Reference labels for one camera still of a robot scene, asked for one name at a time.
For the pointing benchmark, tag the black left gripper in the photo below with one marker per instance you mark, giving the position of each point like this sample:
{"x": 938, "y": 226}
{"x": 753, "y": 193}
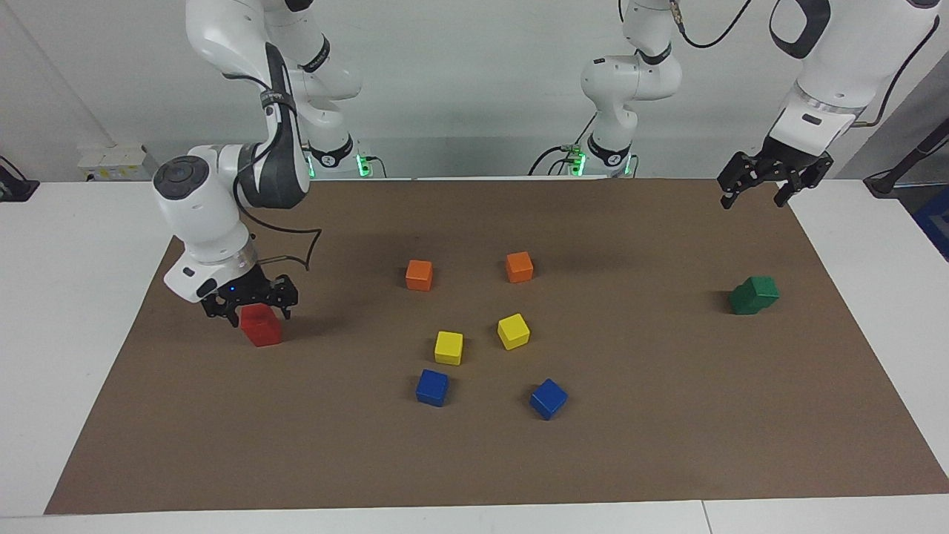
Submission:
{"x": 786, "y": 167}

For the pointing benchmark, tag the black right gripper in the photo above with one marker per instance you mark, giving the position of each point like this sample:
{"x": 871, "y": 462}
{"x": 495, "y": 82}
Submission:
{"x": 248, "y": 289}

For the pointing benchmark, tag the red wooden cube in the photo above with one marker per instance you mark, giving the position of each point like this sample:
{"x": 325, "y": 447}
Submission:
{"x": 258, "y": 317}
{"x": 268, "y": 339}

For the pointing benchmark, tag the green wooden cube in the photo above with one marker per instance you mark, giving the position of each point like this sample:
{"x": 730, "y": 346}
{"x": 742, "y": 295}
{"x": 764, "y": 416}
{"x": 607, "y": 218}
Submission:
{"x": 762, "y": 289}
{"x": 741, "y": 304}

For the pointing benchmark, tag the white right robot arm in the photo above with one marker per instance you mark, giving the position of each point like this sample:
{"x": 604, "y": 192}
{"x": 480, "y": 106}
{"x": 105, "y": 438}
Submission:
{"x": 207, "y": 215}

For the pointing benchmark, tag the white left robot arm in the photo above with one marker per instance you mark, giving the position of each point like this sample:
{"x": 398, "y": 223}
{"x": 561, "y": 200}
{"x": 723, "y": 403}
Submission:
{"x": 838, "y": 67}

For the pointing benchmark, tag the black stand with pole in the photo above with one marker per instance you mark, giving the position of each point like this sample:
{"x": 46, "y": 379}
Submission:
{"x": 886, "y": 182}

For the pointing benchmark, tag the brown table mat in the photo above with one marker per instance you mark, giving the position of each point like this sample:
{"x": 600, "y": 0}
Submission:
{"x": 296, "y": 445}

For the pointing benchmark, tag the orange wooden cube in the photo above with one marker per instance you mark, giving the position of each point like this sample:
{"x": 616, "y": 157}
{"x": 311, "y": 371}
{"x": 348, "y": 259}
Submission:
{"x": 520, "y": 268}
{"x": 419, "y": 276}

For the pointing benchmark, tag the blue crate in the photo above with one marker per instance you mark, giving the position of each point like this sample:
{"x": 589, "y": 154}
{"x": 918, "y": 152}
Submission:
{"x": 936, "y": 219}

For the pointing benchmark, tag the blue wooden cube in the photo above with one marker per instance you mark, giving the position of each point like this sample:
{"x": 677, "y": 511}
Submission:
{"x": 432, "y": 388}
{"x": 549, "y": 399}

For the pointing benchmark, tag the white power strip box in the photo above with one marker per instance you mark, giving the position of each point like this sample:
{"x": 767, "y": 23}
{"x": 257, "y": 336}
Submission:
{"x": 111, "y": 159}

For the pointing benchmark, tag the yellow wooden cube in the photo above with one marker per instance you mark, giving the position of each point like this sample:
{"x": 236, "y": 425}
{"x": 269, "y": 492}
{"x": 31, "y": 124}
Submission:
{"x": 448, "y": 348}
{"x": 514, "y": 332}

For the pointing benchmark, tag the black clamp mount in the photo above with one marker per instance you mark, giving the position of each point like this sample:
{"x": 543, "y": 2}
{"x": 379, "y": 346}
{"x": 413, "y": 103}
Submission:
{"x": 15, "y": 189}

